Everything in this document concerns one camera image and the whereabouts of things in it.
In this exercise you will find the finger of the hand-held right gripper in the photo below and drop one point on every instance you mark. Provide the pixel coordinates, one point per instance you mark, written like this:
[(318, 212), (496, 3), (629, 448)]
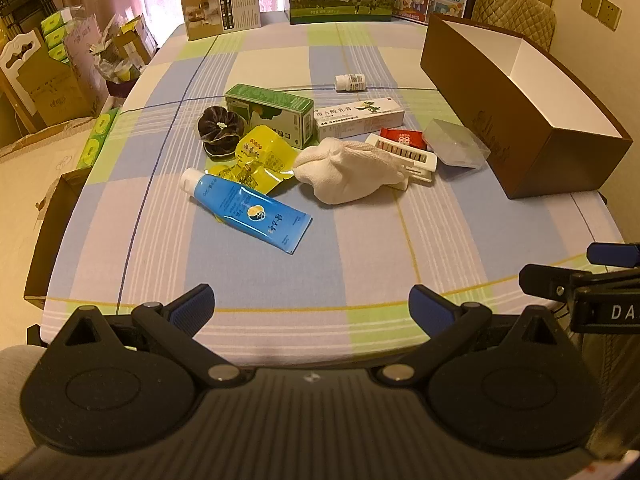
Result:
[(612, 254), (542, 281)]

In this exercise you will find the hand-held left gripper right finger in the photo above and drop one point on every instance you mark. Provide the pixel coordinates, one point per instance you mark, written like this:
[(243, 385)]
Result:
[(429, 306)]

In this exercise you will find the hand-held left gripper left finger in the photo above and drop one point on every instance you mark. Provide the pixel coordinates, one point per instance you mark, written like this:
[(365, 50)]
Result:
[(194, 305)]

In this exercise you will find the blue tube white cap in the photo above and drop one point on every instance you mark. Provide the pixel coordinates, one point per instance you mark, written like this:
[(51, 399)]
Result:
[(250, 210)]

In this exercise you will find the brown cardboard box white inside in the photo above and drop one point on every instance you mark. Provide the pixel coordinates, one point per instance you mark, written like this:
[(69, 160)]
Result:
[(530, 150)]

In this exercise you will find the white plastic strip pack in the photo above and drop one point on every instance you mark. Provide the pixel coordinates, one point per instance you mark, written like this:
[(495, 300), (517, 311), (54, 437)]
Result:
[(417, 160)]

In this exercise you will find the clear plastic box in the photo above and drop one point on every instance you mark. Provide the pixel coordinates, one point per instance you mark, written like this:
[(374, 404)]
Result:
[(455, 142)]

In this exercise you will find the red snack packet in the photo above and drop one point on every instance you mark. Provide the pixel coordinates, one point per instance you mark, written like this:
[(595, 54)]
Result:
[(400, 137)]

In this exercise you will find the black scrunchie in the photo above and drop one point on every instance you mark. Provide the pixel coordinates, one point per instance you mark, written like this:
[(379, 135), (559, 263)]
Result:
[(217, 132)]

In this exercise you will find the white ointment box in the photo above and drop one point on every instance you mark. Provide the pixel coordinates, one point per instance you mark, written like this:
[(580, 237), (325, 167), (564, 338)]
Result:
[(357, 117)]

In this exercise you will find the green medicine box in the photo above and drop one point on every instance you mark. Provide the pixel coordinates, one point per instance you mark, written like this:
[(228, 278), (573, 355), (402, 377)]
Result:
[(270, 110)]

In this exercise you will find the small white medicine bottle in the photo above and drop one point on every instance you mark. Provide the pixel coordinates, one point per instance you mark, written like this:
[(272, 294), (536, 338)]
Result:
[(352, 81)]

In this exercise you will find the open brown cardboard box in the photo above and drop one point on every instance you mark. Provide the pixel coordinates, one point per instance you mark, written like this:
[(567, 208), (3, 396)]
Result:
[(50, 240)]

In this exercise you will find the green tissue pack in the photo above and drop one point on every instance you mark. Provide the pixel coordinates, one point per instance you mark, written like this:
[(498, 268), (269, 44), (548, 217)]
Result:
[(97, 137)]

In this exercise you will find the cardboard box with papers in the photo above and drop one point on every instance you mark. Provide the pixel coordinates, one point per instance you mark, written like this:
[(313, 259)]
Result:
[(125, 55)]

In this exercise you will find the quilted beige chair cover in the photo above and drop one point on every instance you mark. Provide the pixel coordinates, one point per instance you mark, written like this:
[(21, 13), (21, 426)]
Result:
[(515, 7)]

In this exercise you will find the pale patterned bag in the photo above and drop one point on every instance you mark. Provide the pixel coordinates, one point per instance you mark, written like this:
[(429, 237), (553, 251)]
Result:
[(85, 55)]

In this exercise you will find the beige product box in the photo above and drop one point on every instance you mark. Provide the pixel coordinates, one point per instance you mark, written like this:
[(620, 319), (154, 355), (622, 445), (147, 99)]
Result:
[(215, 7)]

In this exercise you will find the stack of green packs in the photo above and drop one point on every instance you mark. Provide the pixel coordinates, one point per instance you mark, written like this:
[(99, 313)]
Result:
[(54, 35)]

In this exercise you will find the black folding trolley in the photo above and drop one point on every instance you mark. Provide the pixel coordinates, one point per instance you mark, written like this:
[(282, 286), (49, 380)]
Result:
[(22, 5)]

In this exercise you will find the beige wall socket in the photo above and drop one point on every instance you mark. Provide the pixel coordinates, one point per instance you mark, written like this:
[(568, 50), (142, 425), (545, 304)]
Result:
[(610, 14), (591, 1)]

